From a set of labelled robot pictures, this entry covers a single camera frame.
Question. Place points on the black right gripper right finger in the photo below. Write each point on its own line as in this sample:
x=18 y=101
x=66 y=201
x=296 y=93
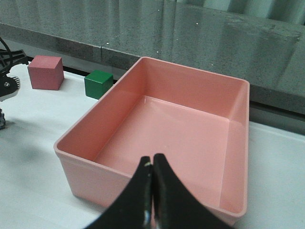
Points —
x=174 y=206

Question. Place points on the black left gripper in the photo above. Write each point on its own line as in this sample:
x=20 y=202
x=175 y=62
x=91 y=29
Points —
x=9 y=86

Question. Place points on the grey curtain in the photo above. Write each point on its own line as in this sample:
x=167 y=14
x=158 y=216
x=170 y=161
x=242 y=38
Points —
x=292 y=11

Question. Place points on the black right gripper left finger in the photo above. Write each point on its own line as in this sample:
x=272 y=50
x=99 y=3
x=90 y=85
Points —
x=132 y=209

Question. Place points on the right green cube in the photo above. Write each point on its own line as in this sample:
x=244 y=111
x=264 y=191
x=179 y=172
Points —
x=97 y=83

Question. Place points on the pink plastic bin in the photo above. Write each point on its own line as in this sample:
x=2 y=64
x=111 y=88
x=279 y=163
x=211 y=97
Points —
x=198 y=119

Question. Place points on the pink cube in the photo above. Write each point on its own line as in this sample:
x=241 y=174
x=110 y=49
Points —
x=46 y=72

